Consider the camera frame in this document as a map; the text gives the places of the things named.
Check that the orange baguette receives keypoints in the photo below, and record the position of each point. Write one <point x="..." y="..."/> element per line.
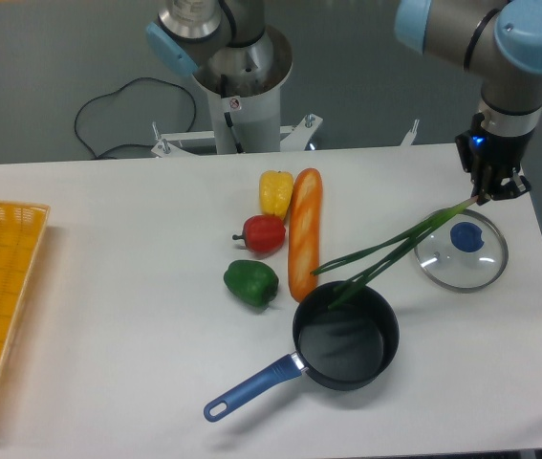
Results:
<point x="304" y="233"/>

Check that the glass lid with blue knob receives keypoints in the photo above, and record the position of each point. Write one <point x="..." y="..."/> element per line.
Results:
<point x="464" y="255"/>

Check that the yellow bell pepper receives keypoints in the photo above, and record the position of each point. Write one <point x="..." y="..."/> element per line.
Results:
<point x="275" y="193"/>

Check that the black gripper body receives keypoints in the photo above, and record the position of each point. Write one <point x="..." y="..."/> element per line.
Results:
<point x="480" y="144"/>

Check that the red bell pepper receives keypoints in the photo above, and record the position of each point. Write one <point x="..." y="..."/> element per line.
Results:
<point x="262" y="234"/>

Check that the silver blue-capped robot arm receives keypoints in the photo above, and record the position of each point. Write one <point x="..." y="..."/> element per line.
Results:
<point x="500" y="41"/>

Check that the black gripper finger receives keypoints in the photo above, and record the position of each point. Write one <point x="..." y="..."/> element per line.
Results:
<point x="507" y="184"/>
<point x="479" y="175"/>

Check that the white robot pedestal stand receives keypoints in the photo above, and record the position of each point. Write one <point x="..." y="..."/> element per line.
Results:
<point x="243" y="92"/>

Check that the green onion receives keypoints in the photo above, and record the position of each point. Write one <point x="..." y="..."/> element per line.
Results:
<point x="403" y="244"/>

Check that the black pot with blue handle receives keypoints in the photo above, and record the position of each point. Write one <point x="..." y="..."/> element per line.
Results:
<point x="341" y="344"/>

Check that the green bell pepper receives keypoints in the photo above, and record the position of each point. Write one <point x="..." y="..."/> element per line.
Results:
<point x="253" y="282"/>

